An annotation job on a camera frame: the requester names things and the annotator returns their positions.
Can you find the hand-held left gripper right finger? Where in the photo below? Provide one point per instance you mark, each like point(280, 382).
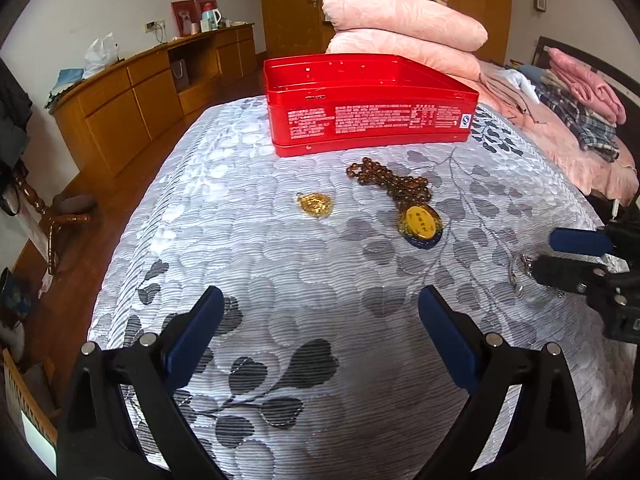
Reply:
point(447, 340)

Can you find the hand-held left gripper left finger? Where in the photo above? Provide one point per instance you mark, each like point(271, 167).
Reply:
point(197, 340)

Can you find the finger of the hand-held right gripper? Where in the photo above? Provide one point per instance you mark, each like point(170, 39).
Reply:
point(580, 242)
point(565, 271)

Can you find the gold pendant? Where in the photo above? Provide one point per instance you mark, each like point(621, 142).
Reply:
point(315, 204)

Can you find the red tin box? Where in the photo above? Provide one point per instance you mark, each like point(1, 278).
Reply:
point(370, 120)

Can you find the pink bed sheet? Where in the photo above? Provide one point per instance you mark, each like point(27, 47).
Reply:
point(560, 145)

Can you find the plaid folded clothes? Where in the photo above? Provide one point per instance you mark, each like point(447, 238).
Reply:
point(595, 132)

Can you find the grey leaf-print quilted bedspread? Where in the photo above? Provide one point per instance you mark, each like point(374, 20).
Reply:
point(310, 270)

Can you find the pink folded blanket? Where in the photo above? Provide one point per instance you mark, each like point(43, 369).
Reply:
point(590, 85)

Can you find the beige cloth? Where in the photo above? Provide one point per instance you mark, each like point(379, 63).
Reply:
point(505, 90)

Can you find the white cloth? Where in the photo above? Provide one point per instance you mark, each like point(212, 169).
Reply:
point(515, 77)

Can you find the woven basket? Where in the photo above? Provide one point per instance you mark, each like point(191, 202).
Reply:
point(30, 405)

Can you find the blue patterned bag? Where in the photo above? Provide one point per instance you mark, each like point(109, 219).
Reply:
point(12, 292)

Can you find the dark wooden bed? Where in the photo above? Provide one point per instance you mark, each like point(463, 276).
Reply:
point(545, 45)

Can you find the pink folded quilt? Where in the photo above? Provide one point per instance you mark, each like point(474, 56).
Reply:
point(410, 20)
point(450, 62)

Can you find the wooden desk cabinet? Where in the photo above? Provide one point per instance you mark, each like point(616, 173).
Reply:
point(125, 105)

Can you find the grey paper bag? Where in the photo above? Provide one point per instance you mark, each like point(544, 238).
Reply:
point(180, 75)

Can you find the blue cloth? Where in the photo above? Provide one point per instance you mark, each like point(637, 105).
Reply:
point(65, 82)

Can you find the black coat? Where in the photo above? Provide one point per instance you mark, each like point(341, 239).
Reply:
point(12, 110)

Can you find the white plastic bag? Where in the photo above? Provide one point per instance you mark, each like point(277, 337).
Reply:
point(100, 57)

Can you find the teal and red kettle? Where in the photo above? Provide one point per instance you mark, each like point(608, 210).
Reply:
point(212, 17)

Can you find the wooden wardrobe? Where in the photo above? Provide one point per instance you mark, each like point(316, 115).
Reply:
point(290, 5)

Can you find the wall-mounted device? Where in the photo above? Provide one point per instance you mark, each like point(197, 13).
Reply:
point(539, 1)

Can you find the wall socket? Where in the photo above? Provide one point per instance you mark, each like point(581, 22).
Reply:
point(155, 25)

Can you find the red photo frame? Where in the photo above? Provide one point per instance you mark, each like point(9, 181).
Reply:
point(184, 17)
point(205, 2)

